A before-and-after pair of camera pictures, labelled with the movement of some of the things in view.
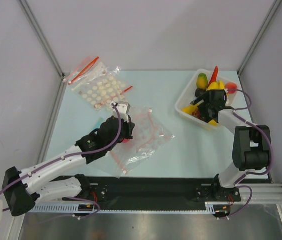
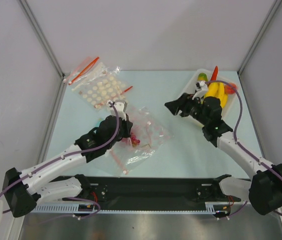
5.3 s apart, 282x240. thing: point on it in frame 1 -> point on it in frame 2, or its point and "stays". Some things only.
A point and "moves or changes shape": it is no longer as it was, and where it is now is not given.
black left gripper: x=129 y=126 stays
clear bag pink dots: x=151 y=133 stays
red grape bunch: x=196 y=114 moves or changes shape
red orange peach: x=229 y=85 stays
